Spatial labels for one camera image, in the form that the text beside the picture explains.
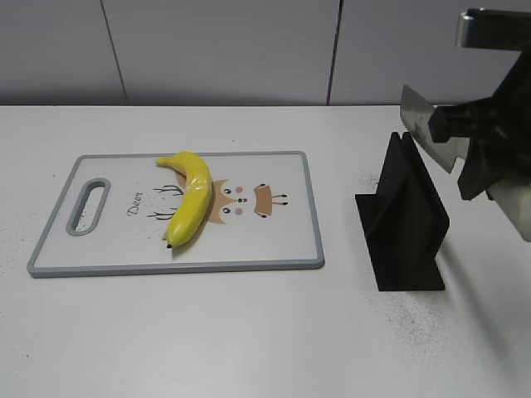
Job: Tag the white grey-rimmed cutting board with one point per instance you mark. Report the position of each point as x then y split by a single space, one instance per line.
114 209

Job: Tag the black knife stand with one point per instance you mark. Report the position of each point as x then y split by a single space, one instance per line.
404 221

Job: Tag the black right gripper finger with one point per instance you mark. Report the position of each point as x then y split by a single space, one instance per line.
488 120
487 163

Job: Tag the white-handled kitchen knife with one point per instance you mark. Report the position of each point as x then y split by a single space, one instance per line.
512 194

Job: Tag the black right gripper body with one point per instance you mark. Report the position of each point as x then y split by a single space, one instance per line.
489 29

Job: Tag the yellow plastic banana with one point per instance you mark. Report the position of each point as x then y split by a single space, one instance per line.
196 197

